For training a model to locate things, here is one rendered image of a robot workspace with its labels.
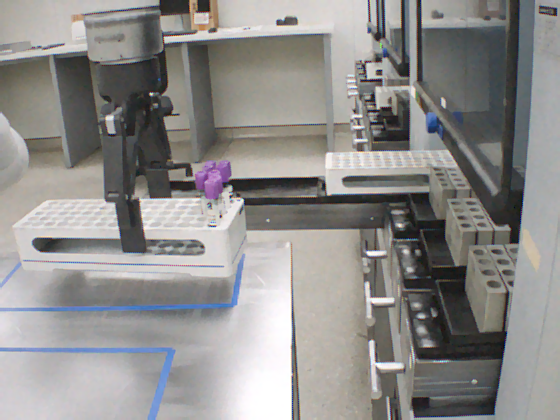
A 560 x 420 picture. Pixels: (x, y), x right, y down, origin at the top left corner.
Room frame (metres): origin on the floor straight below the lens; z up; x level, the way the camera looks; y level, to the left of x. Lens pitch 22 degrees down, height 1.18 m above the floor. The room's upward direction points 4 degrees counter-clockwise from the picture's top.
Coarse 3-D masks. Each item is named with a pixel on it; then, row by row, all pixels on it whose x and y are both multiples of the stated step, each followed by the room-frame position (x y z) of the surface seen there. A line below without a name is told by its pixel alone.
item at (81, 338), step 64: (0, 256) 0.78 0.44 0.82; (256, 256) 0.73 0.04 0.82; (0, 320) 0.59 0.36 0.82; (64, 320) 0.58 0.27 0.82; (128, 320) 0.58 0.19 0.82; (192, 320) 0.57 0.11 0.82; (256, 320) 0.57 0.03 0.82; (0, 384) 0.46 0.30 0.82; (64, 384) 0.46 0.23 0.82; (128, 384) 0.46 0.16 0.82; (192, 384) 0.45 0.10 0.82; (256, 384) 0.45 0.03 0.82
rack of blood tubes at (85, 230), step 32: (32, 224) 0.67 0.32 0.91; (64, 224) 0.67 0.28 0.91; (96, 224) 0.66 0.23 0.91; (160, 224) 0.65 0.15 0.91; (192, 224) 0.64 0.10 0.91; (224, 224) 0.63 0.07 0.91; (32, 256) 0.66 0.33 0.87; (64, 256) 0.65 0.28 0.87; (96, 256) 0.65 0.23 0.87; (128, 256) 0.64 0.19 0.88; (160, 256) 0.63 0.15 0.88; (192, 256) 0.63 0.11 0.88; (224, 256) 0.62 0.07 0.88
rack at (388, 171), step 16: (336, 160) 1.02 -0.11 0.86; (352, 160) 1.01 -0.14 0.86; (368, 160) 1.02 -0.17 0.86; (384, 160) 1.00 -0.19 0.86; (400, 160) 0.99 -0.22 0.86; (416, 160) 0.99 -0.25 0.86; (432, 160) 0.98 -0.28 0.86; (448, 160) 0.98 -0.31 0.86; (336, 176) 0.97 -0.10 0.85; (352, 176) 1.06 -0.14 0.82; (368, 176) 1.05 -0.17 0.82; (384, 176) 1.05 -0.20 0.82; (400, 176) 1.05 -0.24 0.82; (416, 176) 1.04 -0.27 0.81; (336, 192) 0.97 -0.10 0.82; (352, 192) 0.96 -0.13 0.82; (368, 192) 0.96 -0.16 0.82; (384, 192) 0.96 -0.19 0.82; (400, 192) 0.95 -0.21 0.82; (416, 192) 0.95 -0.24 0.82
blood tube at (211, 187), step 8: (208, 184) 0.62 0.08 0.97; (216, 184) 0.63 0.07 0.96; (208, 192) 0.62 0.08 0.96; (216, 192) 0.63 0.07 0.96; (208, 200) 0.63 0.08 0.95; (216, 200) 0.63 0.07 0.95; (208, 208) 0.63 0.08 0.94; (216, 208) 0.63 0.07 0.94; (216, 216) 0.63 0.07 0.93; (216, 224) 0.63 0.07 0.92
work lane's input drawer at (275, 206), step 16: (320, 176) 1.07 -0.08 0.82; (176, 192) 1.07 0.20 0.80; (192, 192) 1.07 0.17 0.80; (256, 192) 1.04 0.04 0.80; (272, 192) 1.04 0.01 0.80; (288, 192) 1.03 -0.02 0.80; (304, 192) 1.02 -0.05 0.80; (320, 192) 0.98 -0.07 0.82; (256, 208) 0.96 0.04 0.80; (272, 208) 0.96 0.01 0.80; (288, 208) 0.96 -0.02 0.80; (304, 208) 0.95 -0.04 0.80; (320, 208) 0.95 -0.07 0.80; (336, 208) 0.95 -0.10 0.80; (352, 208) 0.95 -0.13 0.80; (368, 208) 0.94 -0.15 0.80; (384, 208) 0.94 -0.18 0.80; (256, 224) 0.97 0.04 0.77; (272, 224) 0.96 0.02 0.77; (288, 224) 0.96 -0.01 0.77; (304, 224) 0.96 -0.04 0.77; (320, 224) 0.95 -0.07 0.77; (336, 224) 0.95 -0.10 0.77; (352, 224) 0.95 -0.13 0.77; (368, 224) 0.94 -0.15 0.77
